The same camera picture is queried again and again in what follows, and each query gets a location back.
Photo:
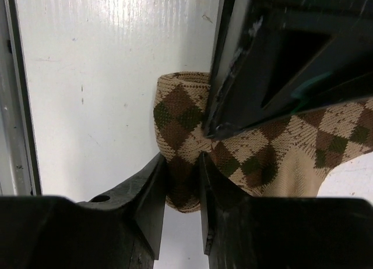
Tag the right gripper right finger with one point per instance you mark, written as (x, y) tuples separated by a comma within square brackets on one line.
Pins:
[(231, 219)]

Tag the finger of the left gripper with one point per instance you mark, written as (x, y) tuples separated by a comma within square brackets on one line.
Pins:
[(245, 111), (240, 21)]

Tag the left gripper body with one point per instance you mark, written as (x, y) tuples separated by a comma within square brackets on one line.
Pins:
[(307, 39)]

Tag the brown argyle sock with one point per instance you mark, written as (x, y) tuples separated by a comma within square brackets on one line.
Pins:
[(286, 158)]

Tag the aluminium rail frame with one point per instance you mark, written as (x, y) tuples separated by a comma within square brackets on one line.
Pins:
[(19, 164)]

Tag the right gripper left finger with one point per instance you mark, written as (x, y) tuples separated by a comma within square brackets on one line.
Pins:
[(126, 221)]

